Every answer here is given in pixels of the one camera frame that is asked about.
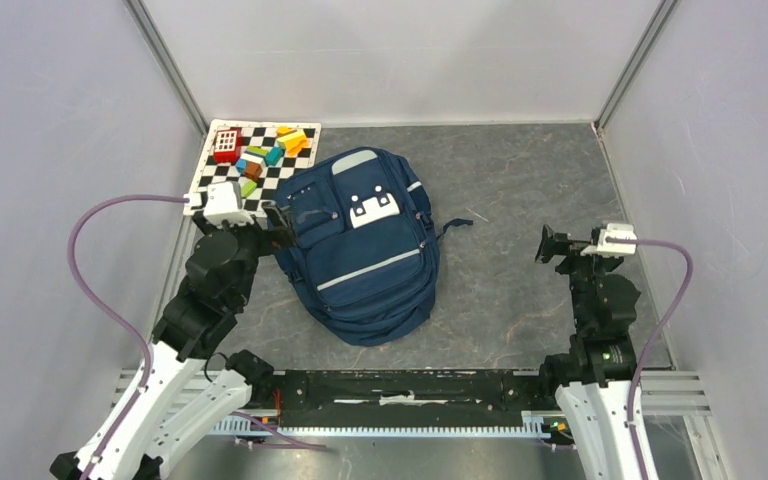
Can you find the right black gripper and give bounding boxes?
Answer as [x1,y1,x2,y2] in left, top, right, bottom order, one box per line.
[534,223,619,329]

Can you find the navy blue student backpack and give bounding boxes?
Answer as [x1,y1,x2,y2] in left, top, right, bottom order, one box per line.
[273,147,473,347]

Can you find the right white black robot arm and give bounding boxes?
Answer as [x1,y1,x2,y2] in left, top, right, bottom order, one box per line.
[535,223,658,479]

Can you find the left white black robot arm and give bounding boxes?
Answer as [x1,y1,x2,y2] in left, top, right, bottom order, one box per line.
[50,201,295,479]

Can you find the green toy block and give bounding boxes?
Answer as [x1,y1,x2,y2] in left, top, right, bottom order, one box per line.
[239,178,258,198]

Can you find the blue brown toy blocks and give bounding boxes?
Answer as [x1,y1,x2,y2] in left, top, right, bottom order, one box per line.
[235,146,284,181]

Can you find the black white checkered mat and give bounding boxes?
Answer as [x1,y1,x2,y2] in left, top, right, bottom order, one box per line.
[183,119,321,217]

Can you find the yellow orange toy blocks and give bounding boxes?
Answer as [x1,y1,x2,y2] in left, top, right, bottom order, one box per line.
[275,126,309,157]

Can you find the red grid toy block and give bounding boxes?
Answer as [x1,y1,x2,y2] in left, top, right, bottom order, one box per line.
[213,128,242,165]

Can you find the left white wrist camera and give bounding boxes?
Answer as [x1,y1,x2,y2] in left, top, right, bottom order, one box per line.
[184,181,255,227]

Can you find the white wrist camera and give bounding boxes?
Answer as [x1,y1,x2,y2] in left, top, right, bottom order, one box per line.
[184,181,255,227]
[580,222,637,258]

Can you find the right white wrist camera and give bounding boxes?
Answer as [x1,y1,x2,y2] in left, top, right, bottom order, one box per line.
[580,222,637,258]

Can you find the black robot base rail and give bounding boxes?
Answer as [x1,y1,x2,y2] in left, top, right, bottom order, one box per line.
[218,367,607,432]

